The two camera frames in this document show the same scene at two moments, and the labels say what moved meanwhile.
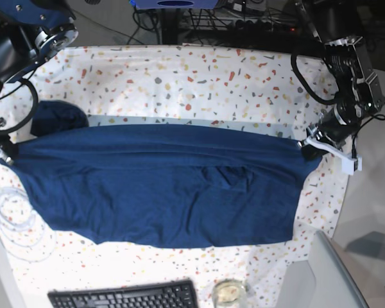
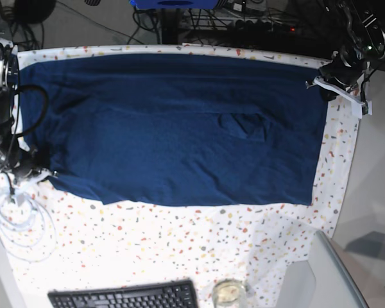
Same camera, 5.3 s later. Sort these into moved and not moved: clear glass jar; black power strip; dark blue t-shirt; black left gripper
Moved: black left gripper
Not moved: clear glass jar; black power strip; dark blue t-shirt
